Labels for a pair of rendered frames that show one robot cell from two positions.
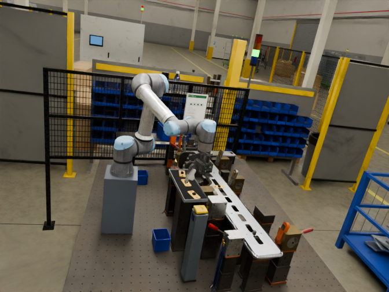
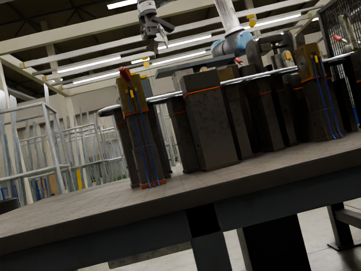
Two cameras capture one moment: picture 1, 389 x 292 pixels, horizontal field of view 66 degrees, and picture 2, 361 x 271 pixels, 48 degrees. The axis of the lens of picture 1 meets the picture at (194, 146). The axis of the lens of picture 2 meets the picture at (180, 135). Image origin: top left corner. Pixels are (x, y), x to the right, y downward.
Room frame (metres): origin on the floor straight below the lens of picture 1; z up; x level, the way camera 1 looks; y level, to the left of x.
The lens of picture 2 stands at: (1.82, -1.90, 0.79)
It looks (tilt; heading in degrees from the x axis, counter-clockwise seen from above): 2 degrees up; 101
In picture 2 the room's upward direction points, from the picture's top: 14 degrees counter-clockwise
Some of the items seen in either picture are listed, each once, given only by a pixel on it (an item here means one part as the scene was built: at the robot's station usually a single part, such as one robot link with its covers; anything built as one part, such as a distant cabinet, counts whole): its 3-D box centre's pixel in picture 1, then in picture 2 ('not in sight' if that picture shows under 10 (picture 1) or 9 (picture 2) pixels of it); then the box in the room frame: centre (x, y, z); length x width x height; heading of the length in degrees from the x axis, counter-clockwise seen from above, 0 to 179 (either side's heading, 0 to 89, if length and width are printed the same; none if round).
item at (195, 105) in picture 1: (195, 108); not in sight; (2.90, 0.05, 1.30); 0.23 x 0.02 x 0.31; 111
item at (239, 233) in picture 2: not in sight; (262, 214); (1.70, 0.43, 0.33); 0.31 x 0.31 x 0.66; 13
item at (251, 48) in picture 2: (186, 187); (280, 90); (1.93, 0.01, 0.95); 0.18 x 0.13 x 0.49; 21
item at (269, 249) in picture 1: (220, 188); (270, 74); (1.90, -0.24, 1.00); 1.38 x 0.22 x 0.02; 21
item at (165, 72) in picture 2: (186, 183); (194, 66); (1.58, 0.01, 1.16); 0.37 x 0.14 x 0.02; 21
